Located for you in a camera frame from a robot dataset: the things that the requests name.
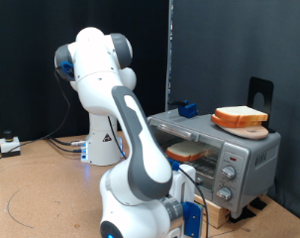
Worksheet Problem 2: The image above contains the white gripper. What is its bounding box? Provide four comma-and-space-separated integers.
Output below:
169, 163, 205, 204

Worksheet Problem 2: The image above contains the silver oven knob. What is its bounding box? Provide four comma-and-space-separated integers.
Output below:
216, 186, 233, 202
221, 166, 237, 181

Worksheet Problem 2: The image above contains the white bread slice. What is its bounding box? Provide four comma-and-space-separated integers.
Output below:
210, 114, 263, 129
164, 140, 214, 163
214, 105, 269, 123

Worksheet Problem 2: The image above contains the blue spatula grip block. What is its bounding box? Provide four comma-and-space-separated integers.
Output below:
177, 99, 198, 119

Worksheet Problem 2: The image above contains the metal oven rack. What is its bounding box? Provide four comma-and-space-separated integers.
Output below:
188, 155, 221, 179

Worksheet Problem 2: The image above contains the silver toaster oven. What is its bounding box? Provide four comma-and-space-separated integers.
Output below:
146, 108, 282, 220

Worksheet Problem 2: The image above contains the slotted wooden block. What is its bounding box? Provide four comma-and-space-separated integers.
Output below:
192, 193, 232, 229

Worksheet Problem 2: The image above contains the black foam pad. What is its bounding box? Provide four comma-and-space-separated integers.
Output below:
228, 206, 257, 224
250, 195, 268, 211

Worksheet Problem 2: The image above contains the round wooden cutting board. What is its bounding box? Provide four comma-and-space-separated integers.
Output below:
218, 123, 270, 141

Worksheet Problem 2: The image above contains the black metal bookend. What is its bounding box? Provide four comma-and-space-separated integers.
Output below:
248, 76, 277, 134

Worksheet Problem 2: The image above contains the vertical metal pole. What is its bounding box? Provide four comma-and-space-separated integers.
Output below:
164, 0, 175, 112

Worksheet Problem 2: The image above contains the white emergency stop box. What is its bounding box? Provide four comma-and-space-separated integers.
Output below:
0, 130, 22, 158

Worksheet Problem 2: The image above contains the black camera cable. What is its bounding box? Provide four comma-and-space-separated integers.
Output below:
107, 114, 210, 238

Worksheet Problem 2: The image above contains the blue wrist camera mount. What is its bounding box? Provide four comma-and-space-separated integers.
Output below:
168, 158, 181, 172

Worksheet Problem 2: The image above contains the blue cable bracket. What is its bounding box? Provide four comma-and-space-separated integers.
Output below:
181, 201, 204, 238

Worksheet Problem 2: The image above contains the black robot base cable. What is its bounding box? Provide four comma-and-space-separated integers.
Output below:
49, 136, 88, 147
48, 139, 84, 154

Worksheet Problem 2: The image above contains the long black hanging cable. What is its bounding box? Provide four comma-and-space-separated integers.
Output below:
0, 63, 72, 175

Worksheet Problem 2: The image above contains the blue arm cable clip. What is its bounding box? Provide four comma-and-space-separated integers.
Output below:
59, 60, 76, 81

